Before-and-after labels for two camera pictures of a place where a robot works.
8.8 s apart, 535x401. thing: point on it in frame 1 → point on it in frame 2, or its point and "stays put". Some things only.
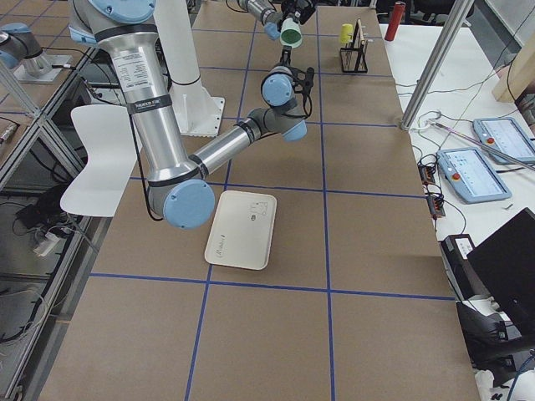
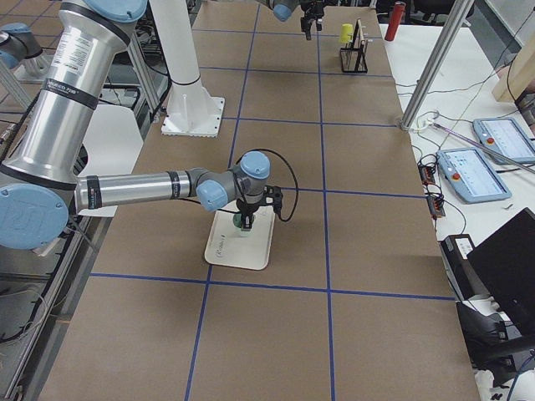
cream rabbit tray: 242,229 stays put
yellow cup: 346,33 stays put
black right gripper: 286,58 → 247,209
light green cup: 290,34 → 236,221
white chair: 108,134 stays put
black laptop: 505,263 stays put
